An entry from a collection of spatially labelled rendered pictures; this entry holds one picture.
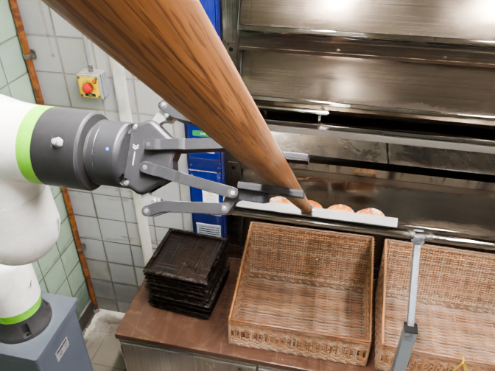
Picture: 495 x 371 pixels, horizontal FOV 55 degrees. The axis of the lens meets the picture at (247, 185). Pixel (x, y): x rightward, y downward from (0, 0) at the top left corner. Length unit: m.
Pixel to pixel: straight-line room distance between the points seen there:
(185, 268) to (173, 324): 0.25
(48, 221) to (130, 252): 1.93
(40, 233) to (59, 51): 1.52
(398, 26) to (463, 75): 0.30
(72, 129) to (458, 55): 1.47
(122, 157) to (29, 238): 0.19
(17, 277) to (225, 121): 1.08
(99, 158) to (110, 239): 2.06
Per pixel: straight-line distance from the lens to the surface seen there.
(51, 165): 0.55
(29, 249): 0.67
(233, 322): 1.92
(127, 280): 2.75
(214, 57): 0.16
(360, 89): 1.81
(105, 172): 0.53
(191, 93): 0.16
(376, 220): 1.51
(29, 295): 1.31
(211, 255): 2.07
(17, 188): 0.63
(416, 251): 1.71
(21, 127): 0.57
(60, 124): 0.55
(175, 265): 2.04
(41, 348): 1.36
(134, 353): 2.21
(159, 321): 2.14
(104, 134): 0.53
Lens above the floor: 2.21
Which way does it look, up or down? 35 degrees down
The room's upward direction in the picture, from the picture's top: straight up
